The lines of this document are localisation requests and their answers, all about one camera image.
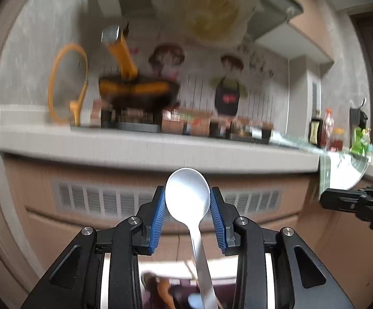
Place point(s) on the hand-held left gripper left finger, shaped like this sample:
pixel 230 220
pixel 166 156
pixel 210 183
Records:
pixel 159 219

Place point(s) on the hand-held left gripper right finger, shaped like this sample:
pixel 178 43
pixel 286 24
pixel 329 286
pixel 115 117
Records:
pixel 217 222

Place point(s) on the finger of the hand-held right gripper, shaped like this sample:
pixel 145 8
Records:
pixel 340 199

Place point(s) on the wooden spoon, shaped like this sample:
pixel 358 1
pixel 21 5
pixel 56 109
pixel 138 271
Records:
pixel 165 291

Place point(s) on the blue plastic spoon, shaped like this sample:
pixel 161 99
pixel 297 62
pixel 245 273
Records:
pixel 194 301

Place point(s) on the green checkered cloth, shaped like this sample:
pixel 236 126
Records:
pixel 337 170

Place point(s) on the wooden chopstick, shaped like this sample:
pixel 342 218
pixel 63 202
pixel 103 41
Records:
pixel 190 268

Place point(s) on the black utensil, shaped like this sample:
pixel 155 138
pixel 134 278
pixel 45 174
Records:
pixel 146 278

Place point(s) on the green packet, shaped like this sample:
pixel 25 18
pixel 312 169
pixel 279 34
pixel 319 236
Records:
pixel 360 141

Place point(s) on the amber jar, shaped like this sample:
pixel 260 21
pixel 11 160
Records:
pixel 337 138

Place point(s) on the grey vent grille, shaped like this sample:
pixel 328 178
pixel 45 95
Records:
pixel 93 196

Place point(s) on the red bottle with orange cap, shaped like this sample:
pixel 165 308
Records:
pixel 328 128

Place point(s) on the dark sauce bottle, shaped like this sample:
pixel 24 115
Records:
pixel 315 132

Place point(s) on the grey kitchen countertop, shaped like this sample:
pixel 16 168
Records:
pixel 141 148

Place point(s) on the black countertop appliance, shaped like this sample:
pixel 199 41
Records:
pixel 357 116

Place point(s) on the row of spice containers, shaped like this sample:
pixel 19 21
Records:
pixel 193 124

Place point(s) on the black gas stove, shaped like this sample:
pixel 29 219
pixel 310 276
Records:
pixel 131 120

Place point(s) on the beige counter cabinet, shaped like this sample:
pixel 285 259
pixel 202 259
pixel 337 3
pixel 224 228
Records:
pixel 45 225

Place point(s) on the range hood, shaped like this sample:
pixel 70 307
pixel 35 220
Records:
pixel 205 6

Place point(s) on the cartoon wall poster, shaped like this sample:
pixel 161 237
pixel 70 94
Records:
pixel 199 80

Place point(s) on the beige wall cabinet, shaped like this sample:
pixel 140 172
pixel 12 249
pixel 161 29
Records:
pixel 308 38

